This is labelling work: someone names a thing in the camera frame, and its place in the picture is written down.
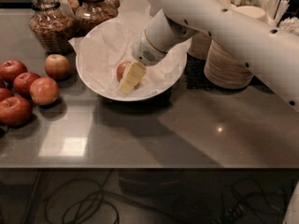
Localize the back glass jar left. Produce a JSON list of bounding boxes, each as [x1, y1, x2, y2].
[[57, 0, 79, 15]]

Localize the red apple middle left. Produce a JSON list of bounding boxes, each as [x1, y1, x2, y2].
[[13, 72, 40, 98]]

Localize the front stack paper bowls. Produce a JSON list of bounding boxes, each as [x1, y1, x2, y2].
[[204, 41, 253, 90]]

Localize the back stack paper bowls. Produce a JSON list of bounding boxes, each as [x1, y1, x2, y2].
[[187, 0, 236, 61]]

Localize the black cable on floor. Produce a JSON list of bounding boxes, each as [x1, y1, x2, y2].
[[43, 169, 176, 224]]

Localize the stack paper bowls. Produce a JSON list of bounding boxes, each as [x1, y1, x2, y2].
[[204, 41, 253, 90], [187, 0, 236, 61]]

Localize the black mat under bowls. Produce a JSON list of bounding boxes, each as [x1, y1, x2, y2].
[[183, 53, 271, 93]]

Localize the black power strip on floor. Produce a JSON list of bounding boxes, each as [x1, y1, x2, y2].
[[209, 202, 248, 224]]

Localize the pale apple near bowl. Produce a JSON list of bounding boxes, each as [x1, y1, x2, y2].
[[45, 54, 71, 81]]

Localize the red apple left edge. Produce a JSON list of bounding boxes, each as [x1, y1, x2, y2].
[[0, 88, 13, 102]]

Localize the pale red apple front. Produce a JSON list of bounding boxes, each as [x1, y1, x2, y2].
[[29, 77, 60, 105]]

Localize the white tissue paper liner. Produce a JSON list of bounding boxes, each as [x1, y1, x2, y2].
[[67, 0, 192, 99]]

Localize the red apple back left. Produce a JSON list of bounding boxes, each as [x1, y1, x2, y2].
[[0, 60, 27, 84]]

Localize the large red apple front left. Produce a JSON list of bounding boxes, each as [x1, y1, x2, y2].
[[0, 96, 33, 127]]

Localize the large glass granola jar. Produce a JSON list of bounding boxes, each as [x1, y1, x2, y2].
[[29, 0, 78, 54]]

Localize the white bowl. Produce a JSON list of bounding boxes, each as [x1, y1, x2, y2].
[[75, 17, 188, 103]]

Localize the white plastic cutlery bunch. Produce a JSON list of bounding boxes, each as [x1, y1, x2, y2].
[[261, 0, 290, 26]]

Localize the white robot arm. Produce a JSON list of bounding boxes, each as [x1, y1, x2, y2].
[[132, 0, 299, 111]]

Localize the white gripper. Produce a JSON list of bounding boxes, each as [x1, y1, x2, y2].
[[119, 29, 167, 94]]

